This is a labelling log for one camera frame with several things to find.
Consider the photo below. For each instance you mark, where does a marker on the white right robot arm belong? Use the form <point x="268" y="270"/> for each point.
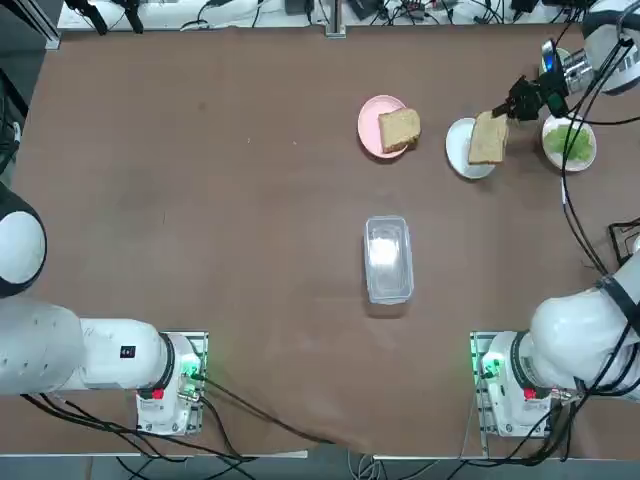
<point x="565" y="325"/>

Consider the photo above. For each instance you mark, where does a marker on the pale green bowl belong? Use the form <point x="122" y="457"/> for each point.
<point x="563" y="53"/>

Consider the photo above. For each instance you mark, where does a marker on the white round plate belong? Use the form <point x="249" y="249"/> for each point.
<point x="457" y="145"/>
<point x="552" y="157"/>

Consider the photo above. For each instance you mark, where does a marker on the black stand leg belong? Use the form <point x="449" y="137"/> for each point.
<point x="132" y="17"/>
<point x="95" y="17"/>

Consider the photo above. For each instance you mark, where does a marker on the green lettuce leaf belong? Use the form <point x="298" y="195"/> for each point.
<point x="580" y="142"/>

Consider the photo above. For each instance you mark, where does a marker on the aluminium frame post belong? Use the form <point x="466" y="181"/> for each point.
<point x="335" y="20"/>

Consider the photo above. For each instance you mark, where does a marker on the pink round plate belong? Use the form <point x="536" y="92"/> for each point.
<point x="370" y="125"/>

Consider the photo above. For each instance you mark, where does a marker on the clear plastic food container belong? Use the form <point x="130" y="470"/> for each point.
<point x="389" y="260"/>

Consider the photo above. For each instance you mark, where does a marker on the white cup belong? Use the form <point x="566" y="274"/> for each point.
<point x="636" y="245"/>

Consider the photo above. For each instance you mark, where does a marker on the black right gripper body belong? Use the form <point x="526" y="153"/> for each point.
<point x="552" y="97"/>

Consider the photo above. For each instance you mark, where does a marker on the brown bread slice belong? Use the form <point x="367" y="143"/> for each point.
<point x="487" y="140"/>
<point x="400" y="131"/>

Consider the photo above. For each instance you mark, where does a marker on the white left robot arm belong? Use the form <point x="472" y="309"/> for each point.
<point x="40" y="350"/>

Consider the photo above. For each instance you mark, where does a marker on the aluminium corner rail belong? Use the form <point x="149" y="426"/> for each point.
<point x="52" y="37"/>

